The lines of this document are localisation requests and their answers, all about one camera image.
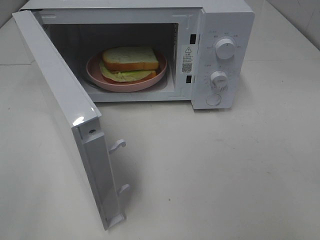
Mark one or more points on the round white door button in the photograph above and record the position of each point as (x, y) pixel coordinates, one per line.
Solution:
(214, 99)

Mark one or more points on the upper white power knob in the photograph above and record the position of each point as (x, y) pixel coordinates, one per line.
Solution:
(225, 48)

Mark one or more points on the sandwich with lettuce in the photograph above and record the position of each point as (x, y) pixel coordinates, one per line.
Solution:
(129, 63)

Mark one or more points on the white microwave door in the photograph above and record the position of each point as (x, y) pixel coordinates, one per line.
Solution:
(76, 116)

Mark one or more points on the lower white timer knob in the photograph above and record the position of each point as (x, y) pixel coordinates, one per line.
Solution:
(219, 80)

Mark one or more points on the pink round plate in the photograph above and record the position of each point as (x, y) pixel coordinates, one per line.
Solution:
(95, 75)

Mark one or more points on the glass microwave turntable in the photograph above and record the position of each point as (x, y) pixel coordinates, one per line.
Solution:
(165, 84)

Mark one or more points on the white microwave oven body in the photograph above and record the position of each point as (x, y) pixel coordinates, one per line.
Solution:
(185, 31)

